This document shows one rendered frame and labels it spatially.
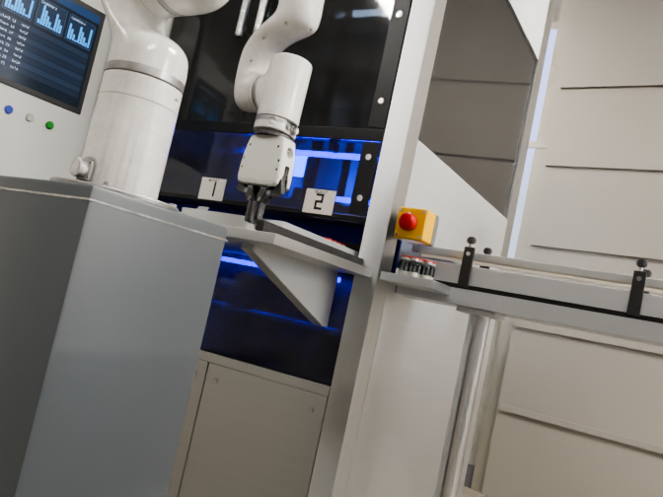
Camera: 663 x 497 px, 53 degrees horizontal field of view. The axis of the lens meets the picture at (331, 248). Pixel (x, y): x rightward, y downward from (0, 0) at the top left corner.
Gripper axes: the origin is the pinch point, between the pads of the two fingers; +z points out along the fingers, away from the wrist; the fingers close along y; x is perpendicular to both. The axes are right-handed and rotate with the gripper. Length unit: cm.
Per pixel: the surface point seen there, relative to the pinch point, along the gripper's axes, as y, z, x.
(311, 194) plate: 9.5, -12.3, -32.4
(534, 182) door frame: 17, -86, -260
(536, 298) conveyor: -45, 2, -44
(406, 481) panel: -13, 54, -79
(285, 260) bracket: -2.6, 7.0, -10.4
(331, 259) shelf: -11.1, 4.9, -13.6
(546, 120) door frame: 17, -123, -259
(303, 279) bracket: -2.6, 9.4, -18.6
